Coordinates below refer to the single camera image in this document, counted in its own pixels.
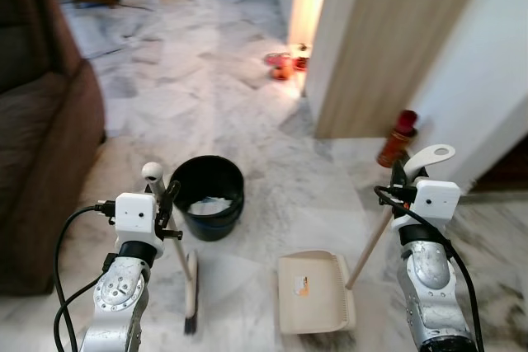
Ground wooden handled broom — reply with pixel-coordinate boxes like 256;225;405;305
142;162;200;336

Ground beige long handled dustpan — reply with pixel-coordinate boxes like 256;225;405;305
276;144;457;336

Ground red orange floor ornaments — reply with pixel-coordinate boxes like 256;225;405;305
263;42;312;82

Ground red brown bottle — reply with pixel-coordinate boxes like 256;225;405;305
376;109;419;169

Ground white rubbish in bucket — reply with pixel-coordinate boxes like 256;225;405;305
183;195;237;216

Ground black plastic bucket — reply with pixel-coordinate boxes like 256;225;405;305
170;155;247;243

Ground dark wooden staircase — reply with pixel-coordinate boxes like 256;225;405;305
472;134;528;195

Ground light wooden door panel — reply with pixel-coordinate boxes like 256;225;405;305
304;0;497;141

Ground brown fabric sofa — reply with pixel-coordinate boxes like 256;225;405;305
0;0;107;298

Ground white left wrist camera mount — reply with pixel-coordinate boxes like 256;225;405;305
114;192;160;245

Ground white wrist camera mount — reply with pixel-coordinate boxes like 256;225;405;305
391;177;462;231
114;192;160;245

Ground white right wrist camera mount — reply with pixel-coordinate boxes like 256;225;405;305
391;177;462;231

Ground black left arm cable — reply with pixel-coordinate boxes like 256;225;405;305
53;204;116;352

